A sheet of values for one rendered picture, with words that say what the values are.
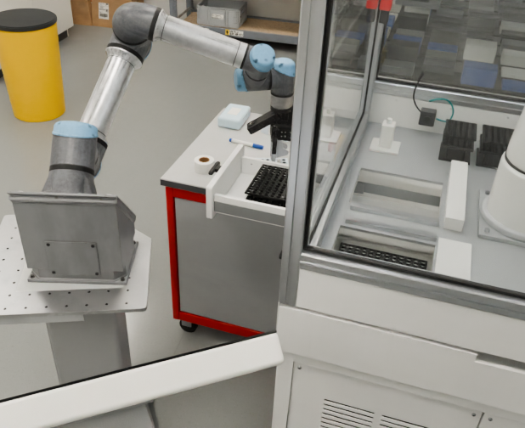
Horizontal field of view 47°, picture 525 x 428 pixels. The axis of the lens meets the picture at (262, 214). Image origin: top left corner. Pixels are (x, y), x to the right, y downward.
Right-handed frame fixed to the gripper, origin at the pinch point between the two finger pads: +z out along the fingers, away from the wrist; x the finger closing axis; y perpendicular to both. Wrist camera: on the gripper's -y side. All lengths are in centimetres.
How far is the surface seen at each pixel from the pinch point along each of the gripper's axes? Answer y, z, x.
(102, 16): -129, 71, 397
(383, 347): 17, -8, -95
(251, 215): -9.1, -3.9, -40.4
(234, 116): -12.5, 0.9, 35.1
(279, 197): -0.8, -8.6, -38.0
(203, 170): -23.7, 3.5, -2.3
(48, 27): -125, 20, 200
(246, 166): -9.4, -4.9, -14.3
